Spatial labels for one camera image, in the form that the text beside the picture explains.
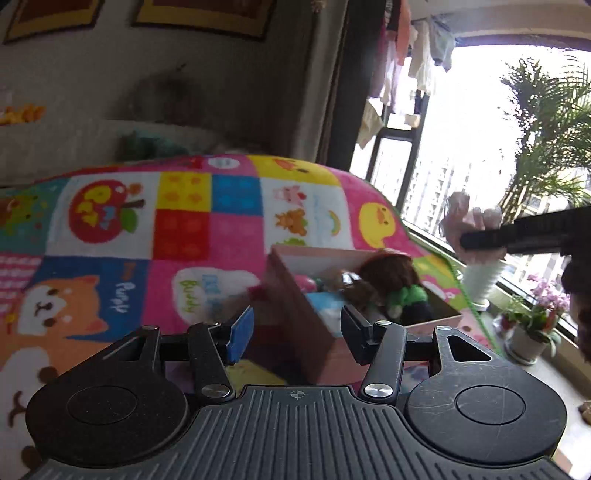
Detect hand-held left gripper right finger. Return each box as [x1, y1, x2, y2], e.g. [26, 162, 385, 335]
[341, 305, 495, 402]

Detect light blue hanging garment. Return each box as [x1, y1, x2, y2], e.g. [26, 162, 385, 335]
[429, 16, 459, 71]

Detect green palm plant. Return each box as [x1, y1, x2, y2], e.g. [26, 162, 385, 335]
[501, 55, 591, 217]

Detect framed wall picture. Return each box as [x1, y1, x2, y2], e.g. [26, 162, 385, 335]
[131, 0, 278, 42]
[0, 0, 105, 44]

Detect pink orchid in white pot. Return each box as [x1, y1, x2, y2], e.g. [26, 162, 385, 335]
[496, 274, 573, 365]

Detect orange hanging garment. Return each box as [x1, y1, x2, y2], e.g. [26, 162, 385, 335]
[397, 0, 413, 63]

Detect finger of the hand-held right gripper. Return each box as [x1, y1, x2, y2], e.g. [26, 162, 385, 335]
[460, 225, 518, 252]

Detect pink hanging garment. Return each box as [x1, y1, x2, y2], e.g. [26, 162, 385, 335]
[368, 25, 399, 112]

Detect white ribbed vase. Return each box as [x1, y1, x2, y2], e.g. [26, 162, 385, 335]
[462, 258, 506, 311]

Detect grey neck pillow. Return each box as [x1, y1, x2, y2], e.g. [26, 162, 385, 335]
[127, 69, 213, 127]

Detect colourful cartoon printed blanket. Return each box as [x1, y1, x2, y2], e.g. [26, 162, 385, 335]
[0, 154, 509, 480]

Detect cream hanging cloth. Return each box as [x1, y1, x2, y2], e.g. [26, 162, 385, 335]
[358, 99, 385, 149]

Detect black window frame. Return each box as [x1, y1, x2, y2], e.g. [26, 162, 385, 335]
[369, 92, 430, 222]

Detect pink tissue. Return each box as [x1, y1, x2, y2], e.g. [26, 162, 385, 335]
[438, 191, 506, 264]

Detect green cloth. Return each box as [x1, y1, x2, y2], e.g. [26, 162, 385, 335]
[117, 131, 190, 160]

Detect window curtain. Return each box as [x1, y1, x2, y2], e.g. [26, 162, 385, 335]
[295, 0, 384, 171]

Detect yellow orange plush toy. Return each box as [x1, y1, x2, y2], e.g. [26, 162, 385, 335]
[0, 104, 47, 126]

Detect white hanging garment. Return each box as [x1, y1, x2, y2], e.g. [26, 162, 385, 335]
[409, 23, 437, 95]

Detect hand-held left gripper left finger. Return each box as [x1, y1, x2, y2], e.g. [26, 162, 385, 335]
[99, 307, 254, 402]

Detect pink cardboard box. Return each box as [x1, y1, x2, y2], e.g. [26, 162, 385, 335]
[261, 244, 462, 386]

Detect brown green knitted doll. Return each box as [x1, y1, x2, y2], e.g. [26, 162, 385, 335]
[344, 251, 435, 324]

